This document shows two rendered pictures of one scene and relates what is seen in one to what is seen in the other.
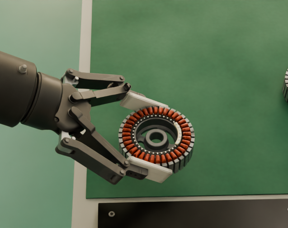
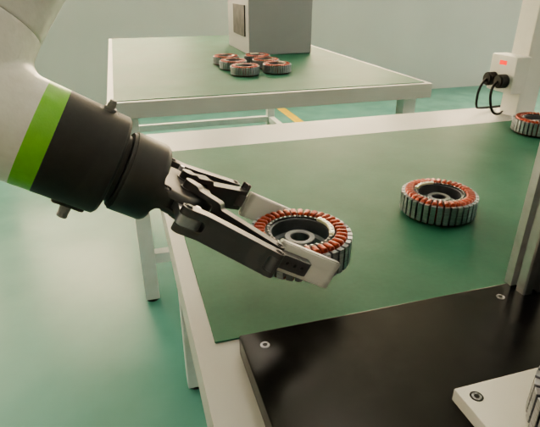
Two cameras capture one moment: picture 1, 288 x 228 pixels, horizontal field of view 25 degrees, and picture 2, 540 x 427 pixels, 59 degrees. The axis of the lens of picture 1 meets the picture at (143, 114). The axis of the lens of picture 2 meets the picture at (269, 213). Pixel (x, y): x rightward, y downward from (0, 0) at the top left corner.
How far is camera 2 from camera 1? 0.57 m
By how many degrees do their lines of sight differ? 28
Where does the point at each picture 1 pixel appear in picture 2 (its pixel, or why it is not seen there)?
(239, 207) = (437, 306)
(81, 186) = (203, 330)
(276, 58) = (379, 195)
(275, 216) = (487, 306)
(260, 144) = (411, 255)
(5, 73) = (83, 104)
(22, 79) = (112, 117)
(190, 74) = not seen: hidden behind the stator
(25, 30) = (83, 314)
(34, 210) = not seen: outside the picture
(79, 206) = (208, 353)
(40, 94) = (141, 145)
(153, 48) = not seen: hidden behind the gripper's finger
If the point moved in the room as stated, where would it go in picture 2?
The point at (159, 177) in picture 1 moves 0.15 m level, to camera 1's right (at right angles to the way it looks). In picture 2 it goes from (324, 274) to (457, 253)
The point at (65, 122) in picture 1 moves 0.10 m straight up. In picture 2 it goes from (180, 192) to (170, 77)
